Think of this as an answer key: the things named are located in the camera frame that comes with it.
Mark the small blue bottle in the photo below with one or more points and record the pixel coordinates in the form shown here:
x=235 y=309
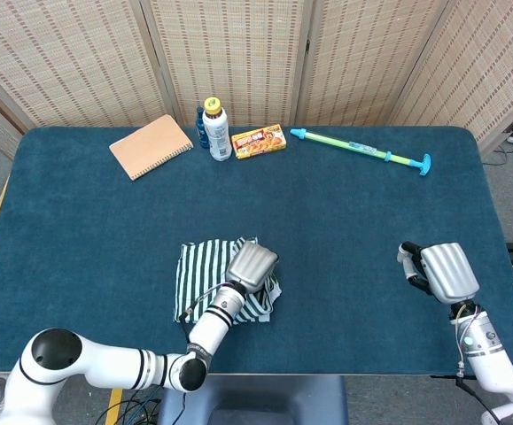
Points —
x=200 y=130

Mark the tan spiral notebook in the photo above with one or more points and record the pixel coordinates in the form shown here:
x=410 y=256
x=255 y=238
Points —
x=150 y=146

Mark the yellow curry box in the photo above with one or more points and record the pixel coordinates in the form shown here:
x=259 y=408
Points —
x=258 y=141

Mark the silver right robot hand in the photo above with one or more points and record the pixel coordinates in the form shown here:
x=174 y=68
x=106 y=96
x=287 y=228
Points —
x=448 y=272

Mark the white bottle yellow cap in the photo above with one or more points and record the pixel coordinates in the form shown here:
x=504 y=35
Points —
x=217 y=135

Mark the blue padded robot base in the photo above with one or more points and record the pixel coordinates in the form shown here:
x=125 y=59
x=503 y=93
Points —
x=260 y=400

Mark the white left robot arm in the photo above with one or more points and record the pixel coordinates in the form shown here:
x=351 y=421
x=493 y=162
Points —
x=105 y=367

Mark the blue felt table cover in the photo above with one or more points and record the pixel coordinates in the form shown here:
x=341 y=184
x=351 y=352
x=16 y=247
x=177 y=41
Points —
x=83 y=221

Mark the green blue water gun toy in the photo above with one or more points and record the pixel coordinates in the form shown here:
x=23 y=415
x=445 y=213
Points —
x=349 y=145

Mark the green white striped T-shirt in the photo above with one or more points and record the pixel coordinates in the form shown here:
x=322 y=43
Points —
x=198 y=274

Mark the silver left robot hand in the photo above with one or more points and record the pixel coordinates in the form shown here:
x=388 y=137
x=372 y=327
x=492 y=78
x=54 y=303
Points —
x=251 y=265

